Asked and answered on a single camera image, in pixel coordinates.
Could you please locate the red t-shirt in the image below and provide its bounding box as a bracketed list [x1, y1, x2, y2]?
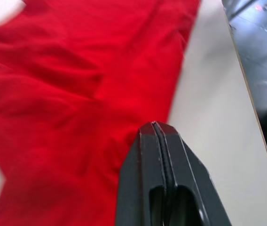
[0, 0, 203, 226]

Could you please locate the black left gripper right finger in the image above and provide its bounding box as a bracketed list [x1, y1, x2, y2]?
[154, 121, 233, 226]

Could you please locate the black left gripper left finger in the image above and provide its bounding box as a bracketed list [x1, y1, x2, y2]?
[115, 121, 169, 226]

